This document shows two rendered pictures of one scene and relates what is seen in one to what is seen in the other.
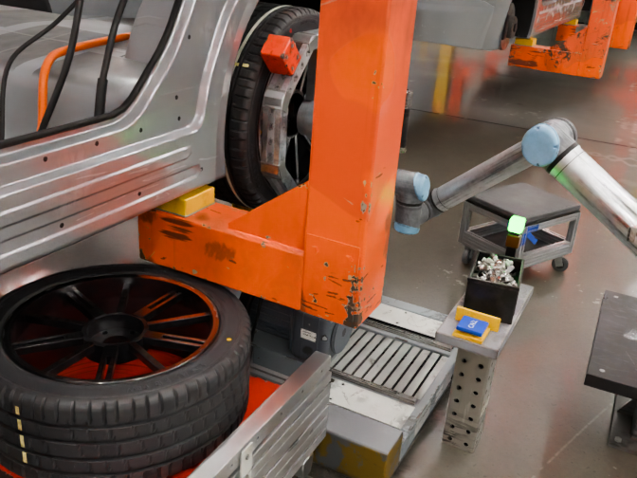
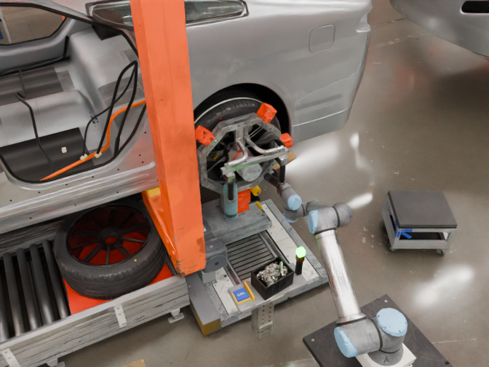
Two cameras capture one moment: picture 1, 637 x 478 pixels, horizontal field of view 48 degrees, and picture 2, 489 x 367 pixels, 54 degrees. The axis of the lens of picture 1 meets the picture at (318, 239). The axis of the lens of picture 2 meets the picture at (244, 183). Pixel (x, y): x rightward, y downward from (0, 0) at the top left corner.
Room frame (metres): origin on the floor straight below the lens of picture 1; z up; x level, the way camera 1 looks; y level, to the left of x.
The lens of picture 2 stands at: (0.40, -1.40, 2.73)
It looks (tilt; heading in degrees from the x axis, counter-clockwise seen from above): 42 degrees down; 38
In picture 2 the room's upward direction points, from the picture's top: straight up
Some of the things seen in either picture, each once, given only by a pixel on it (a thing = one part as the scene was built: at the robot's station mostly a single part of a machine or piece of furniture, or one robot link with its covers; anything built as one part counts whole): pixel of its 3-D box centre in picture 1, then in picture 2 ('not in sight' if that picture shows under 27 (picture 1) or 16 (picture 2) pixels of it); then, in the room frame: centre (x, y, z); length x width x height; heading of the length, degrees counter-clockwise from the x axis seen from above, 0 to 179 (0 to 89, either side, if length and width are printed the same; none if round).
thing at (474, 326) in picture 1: (472, 327); (241, 295); (1.64, -0.42, 0.47); 0.07 x 0.07 x 0.02; 64
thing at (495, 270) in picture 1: (494, 284); (272, 277); (1.81, -0.51, 0.51); 0.20 x 0.14 x 0.13; 163
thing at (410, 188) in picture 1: (409, 185); (291, 199); (2.31, -0.30, 0.62); 0.12 x 0.09 x 0.10; 64
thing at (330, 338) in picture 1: (282, 329); (204, 247); (1.90, 0.09, 0.26); 0.42 x 0.18 x 0.35; 64
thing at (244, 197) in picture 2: not in sight; (237, 195); (2.24, 0.07, 0.48); 0.16 x 0.12 x 0.17; 64
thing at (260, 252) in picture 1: (232, 214); (165, 204); (1.75, 0.23, 0.69); 0.52 x 0.17 x 0.35; 64
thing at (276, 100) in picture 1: (315, 118); (239, 156); (2.22, 0.04, 0.85); 0.54 x 0.07 x 0.54; 154
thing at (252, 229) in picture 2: not in sight; (230, 218); (2.30, 0.19, 0.13); 0.50 x 0.36 x 0.10; 154
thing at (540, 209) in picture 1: (518, 232); (416, 223); (3.05, -0.92, 0.17); 0.43 x 0.36 x 0.34; 127
